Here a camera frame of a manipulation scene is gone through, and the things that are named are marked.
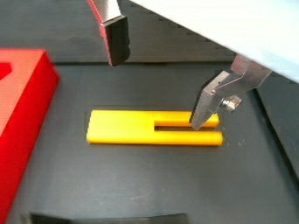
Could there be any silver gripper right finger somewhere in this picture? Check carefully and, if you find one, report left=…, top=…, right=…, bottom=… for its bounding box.
left=189, top=54, right=270, bottom=130

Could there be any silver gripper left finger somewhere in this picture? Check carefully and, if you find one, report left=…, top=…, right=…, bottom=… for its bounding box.
left=86, top=0, right=130, bottom=67

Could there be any yellow slotted square-circle block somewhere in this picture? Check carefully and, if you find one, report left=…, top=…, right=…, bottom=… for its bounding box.
left=86, top=110, right=222, bottom=146

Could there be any black curved fixture stand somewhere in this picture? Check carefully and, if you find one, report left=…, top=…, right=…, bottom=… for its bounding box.
left=21, top=213, right=189, bottom=224

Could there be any red shape-sorter base block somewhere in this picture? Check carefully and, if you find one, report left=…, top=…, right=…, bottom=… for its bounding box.
left=0, top=48, right=58, bottom=224

